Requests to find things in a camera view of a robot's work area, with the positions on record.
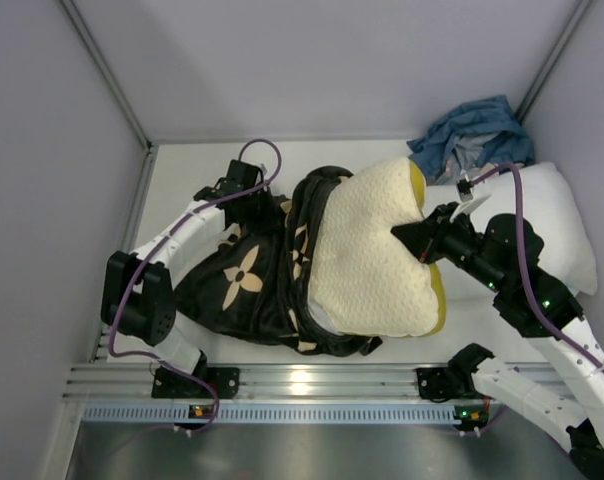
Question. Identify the black floral plush pillowcase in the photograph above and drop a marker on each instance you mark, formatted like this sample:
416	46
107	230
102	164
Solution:
255	286

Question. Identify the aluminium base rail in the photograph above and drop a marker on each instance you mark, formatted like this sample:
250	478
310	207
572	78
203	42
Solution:
256	382

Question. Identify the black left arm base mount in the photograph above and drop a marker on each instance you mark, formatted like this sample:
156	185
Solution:
192	385

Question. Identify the perforated grey cable duct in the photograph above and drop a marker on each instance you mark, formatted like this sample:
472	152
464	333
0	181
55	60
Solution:
253	413

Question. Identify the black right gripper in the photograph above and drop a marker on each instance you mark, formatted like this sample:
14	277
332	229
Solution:
436	231

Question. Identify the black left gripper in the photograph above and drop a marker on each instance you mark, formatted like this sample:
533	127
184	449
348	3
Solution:
255	209

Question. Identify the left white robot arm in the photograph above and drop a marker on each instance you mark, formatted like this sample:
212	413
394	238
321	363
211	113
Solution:
138	294

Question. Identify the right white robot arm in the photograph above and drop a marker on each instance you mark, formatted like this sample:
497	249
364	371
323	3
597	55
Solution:
541	309

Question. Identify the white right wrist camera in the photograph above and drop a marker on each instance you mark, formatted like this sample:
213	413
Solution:
471	196

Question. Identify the crumpled blue shirt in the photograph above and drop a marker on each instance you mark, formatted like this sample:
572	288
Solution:
472	138

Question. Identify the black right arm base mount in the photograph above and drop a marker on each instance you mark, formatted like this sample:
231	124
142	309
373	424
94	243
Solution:
442	384

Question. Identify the cream yellow quilted pillow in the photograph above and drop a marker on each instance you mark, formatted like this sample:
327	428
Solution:
363	280

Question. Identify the large white pillow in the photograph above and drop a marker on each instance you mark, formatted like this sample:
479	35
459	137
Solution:
550	208

